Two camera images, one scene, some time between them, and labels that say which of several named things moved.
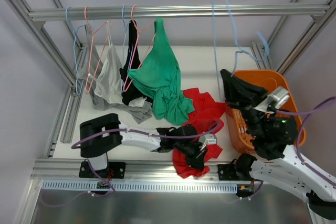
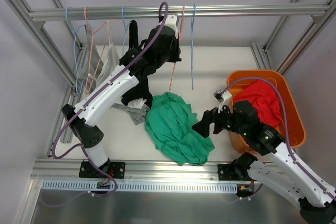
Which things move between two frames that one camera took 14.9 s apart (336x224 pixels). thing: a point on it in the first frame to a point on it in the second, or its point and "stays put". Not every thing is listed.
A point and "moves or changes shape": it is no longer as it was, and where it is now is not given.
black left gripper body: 196,156 to 172,51
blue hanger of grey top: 75,62 stays put
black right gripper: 248,99 to 217,121
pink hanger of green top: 138,31 to 179,34
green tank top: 159,77 moves or changes shape
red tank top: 206,118 moves or changes shape
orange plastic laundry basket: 236,120 stays put
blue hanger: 238,51 to 192,22
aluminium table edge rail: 52,169 stays put
